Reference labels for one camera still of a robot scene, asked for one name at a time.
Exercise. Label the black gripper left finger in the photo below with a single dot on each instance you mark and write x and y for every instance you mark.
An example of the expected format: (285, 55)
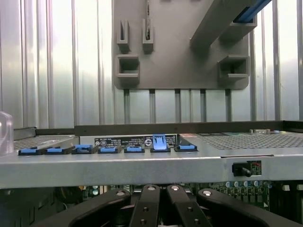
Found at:
(146, 208)

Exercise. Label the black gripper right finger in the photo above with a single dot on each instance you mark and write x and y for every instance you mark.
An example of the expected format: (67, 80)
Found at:
(184, 210)

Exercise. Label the black open PC case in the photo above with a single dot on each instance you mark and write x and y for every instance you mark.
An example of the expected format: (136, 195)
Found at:
(118, 170)

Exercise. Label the green motherboard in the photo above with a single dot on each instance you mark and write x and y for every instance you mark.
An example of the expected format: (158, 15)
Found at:
(236, 191)

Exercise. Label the raised blue slot retention clip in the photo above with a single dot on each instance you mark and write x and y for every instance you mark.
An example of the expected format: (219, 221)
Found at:
(159, 143)

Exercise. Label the grey parts rack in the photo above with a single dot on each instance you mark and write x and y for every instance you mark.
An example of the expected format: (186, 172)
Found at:
(180, 59)

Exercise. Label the hard disk in blue caddy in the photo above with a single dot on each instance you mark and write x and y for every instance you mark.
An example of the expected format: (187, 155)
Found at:
(248, 11)

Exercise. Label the black intrusion switch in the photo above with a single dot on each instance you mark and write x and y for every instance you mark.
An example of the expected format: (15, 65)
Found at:
(241, 169)

